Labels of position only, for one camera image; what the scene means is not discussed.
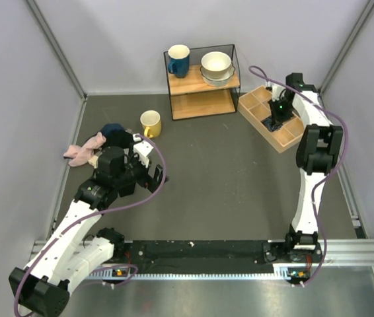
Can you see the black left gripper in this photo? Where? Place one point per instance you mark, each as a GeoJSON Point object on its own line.
{"type": "Point", "coordinates": [147, 181]}

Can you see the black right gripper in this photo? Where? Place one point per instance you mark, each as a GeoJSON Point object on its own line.
{"type": "Point", "coordinates": [275, 117]}

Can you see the wooden compartment tray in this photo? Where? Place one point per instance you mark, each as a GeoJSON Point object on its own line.
{"type": "Point", "coordinates": [255, 108]}

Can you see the navy striped boxer underwear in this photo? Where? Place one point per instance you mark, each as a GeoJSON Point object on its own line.
{"type": "Point", "coordinates": [271, 125]}

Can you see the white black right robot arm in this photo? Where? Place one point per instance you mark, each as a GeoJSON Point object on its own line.
{"type": "Point", "coordinates": [317, 155]}

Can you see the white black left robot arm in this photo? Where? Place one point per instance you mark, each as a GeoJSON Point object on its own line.
{"type": "Point", "coordinates": [47, 281]}

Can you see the black garment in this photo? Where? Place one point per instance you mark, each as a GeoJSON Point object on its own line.
{"type": "Point", "coordinates": [118, 138]}

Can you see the yellow ceramic mug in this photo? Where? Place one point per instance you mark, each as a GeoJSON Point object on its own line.
{"type": "Point", "coordinates": [151, 123]}

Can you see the white scalloped bowl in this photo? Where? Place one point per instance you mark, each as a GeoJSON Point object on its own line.
{"type": "Point", "coordinates": [219, 81]}

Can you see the dark blue garment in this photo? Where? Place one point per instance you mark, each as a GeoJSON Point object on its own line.
{"type": "Point", "coordinates": [111, 128]}

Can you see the cream ceramic bowl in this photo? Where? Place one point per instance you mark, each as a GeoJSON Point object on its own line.
{"type": "Point", "coordinates": [215, 64]}

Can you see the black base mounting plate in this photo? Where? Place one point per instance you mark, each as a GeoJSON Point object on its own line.
{"type": "Point", "coordinates": [204, 256]}

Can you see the blue ceramic mug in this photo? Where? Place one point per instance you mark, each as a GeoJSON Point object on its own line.
{"type": "Point", "coordinates": [179, 60]}

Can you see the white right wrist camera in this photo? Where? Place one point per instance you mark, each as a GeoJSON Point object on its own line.
{"type": "Point", "coordinates": [277, 91]}

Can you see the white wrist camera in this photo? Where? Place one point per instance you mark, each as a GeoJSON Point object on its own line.
{"type": "Point", "coordinates": [277, 91]}
{"type": "Point", "coordinates": [143, 148]}

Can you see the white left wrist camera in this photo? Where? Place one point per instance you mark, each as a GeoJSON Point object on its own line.
{"type": "Point", "coordinates": [143, 148]}

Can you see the black wire wooden shelf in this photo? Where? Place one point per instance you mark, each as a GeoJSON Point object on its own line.
{"type": "Point", "coordinates": [191, 97]}

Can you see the grey slotted cable duct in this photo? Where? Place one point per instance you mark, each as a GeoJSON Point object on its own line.
{"type": "Point", "coordinates": [275, 273]}

